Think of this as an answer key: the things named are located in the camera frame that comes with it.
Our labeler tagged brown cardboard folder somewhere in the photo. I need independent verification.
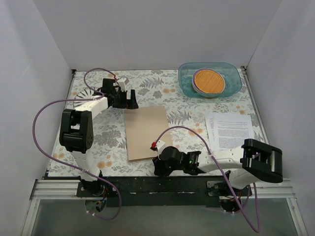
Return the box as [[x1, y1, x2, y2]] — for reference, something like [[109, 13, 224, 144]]
[[124, 106, 169, 161]]

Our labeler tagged printed paper sheet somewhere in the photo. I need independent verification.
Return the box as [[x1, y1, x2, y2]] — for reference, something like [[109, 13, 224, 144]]
[[205, 113, 244, 151], [213, 113, 254, 151]]

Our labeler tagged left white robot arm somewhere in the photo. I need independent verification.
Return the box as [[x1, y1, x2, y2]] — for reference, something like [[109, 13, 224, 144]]
[[59, 78, 139, 197]]

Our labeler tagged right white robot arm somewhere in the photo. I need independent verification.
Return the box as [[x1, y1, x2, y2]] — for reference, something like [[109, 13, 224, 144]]
[[150, 139, 283, 196]]

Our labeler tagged blue striped white plate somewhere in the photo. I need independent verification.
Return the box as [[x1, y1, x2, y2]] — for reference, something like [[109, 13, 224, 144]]
[[73, 88, 94, 108]]

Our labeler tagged orange woven round plate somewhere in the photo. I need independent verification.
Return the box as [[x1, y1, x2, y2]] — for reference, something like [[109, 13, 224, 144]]
[[191, 68, 225, 95]]

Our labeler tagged teal plastic container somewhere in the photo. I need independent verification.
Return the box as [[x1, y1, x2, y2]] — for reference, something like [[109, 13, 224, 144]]
[[178, 62, 242, 98]]

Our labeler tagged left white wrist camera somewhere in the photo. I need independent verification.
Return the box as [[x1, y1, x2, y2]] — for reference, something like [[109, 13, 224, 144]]
[[116, 77, 129, 92]]

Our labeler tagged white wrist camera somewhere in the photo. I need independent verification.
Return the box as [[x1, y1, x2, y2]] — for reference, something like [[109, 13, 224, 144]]
[[116, 77, 129, 92], [150, 140, 166, 151]]

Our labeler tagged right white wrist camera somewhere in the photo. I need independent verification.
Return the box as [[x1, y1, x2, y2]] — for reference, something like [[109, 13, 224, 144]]
[[150, 140, 166, 151]]

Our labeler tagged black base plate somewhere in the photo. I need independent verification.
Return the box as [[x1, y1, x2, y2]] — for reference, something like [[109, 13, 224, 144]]
[[44, 172, 254, 208]]

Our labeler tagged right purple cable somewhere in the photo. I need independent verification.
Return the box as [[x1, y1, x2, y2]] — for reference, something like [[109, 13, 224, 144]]
[[156, 125, 261, 233]]

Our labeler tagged aluminium frame rail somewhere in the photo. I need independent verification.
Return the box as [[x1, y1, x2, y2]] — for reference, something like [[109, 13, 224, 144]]
[[29, 178, 82, 200]]

